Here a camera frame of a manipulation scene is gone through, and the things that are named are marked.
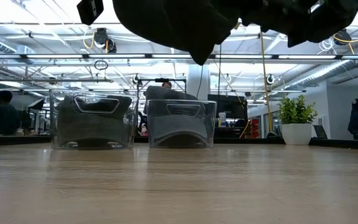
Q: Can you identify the black aluminium frame rail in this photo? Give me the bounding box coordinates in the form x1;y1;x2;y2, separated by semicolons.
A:
0;135;358;152

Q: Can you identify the white bottle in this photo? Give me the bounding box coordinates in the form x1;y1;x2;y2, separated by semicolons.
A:
218;111;228;128

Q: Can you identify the hanging black cable ring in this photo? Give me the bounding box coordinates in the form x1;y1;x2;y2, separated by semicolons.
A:
93;60;109;71

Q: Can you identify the black camera stand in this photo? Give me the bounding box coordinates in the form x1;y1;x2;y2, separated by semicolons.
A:
136;77;188;101

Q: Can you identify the long ceiling light rail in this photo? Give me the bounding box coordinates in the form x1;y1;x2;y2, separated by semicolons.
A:
0;53;358;60

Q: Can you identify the red tool cabinet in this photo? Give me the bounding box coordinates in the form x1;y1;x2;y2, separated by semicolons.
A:
249;118;261;139

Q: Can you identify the black ceiling cable reel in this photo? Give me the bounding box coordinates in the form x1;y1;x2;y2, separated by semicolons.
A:
333;28;353;47
93;27;117;54

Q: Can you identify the clear plastic bin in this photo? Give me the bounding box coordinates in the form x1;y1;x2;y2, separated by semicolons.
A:
48;88;139;149
145;98;218;149

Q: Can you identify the green plant in white pot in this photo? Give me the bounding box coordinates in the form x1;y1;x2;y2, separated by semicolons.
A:
277;93;319;146

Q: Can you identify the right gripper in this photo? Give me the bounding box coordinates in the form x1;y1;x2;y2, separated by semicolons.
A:
237;0;291;37

